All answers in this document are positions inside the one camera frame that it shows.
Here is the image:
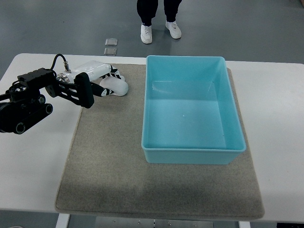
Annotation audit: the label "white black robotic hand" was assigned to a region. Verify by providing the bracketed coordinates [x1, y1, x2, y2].
[57, 60, 121, 97]

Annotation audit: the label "white bunny toy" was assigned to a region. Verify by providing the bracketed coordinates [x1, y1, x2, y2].
[99, 76, 129, 97]

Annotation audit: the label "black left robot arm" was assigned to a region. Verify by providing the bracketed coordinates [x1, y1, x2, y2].
[0, 66, 94, 134]

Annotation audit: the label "blue plastic box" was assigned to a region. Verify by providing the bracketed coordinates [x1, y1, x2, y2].
[142, 56, 247, 165]

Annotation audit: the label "lower floor socket plate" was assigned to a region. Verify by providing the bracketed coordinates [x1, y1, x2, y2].
[104, 47, 117, 56]

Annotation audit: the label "floor socket plate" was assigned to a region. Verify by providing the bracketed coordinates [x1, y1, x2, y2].
[104, 47, 117, 56]
[105, 38, 118, 47]

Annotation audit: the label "upper floor socket plate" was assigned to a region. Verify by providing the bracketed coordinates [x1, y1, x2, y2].
[105, 38, 118, 47]

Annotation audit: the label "left white sneaker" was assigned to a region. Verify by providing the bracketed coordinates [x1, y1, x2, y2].
[141, 24, 152, 44]

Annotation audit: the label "white sneaker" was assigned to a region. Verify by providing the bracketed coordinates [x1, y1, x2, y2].
[141, 24, 152, 44]
[165, 21, 181, 39]

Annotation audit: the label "standing person's black trousers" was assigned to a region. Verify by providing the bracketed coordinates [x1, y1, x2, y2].
[136, 0, 183, 27]

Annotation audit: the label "right white sneaker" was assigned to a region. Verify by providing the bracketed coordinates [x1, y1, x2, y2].
[165, 21, 181, 39]

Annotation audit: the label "beige felt mat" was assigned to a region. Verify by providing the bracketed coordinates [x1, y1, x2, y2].
[55, 64, 265, 220]

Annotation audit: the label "grey metal table crossbar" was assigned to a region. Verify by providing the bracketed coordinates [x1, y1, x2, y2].
[95, 216, 239, 228]

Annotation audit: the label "white table leg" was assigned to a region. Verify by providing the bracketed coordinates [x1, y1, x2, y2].
[55, 213, 70, 228]

